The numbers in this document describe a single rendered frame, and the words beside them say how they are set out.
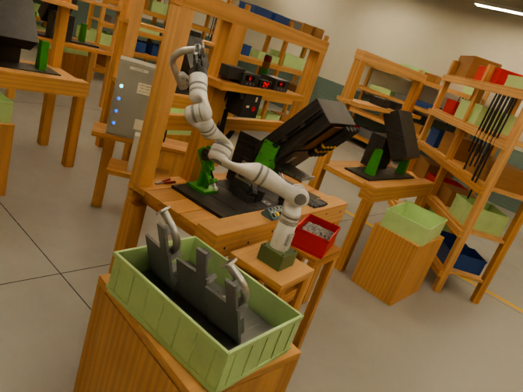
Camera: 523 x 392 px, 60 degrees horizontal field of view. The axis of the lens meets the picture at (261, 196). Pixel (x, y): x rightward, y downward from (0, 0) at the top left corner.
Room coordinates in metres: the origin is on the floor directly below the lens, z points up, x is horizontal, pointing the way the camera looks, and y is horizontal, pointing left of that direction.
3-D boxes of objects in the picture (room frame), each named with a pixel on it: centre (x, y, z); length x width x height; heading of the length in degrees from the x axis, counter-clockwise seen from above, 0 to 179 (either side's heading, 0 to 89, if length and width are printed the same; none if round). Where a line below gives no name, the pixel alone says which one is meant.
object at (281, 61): (8.82, 0.63, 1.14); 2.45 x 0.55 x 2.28; 143
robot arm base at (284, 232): (2.06, -0.16, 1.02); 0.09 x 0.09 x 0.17; 69
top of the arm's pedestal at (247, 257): (2.06, -0.16, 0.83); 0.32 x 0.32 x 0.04; 60
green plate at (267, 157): (2.75, 0.04, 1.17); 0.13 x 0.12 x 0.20; 149
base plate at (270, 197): (2.84, 0.05, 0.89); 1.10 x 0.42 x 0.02; 149
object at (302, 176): (2.86, -0.08, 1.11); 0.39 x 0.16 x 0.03; 59
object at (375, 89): (11.46, -2.60, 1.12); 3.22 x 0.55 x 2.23; 53
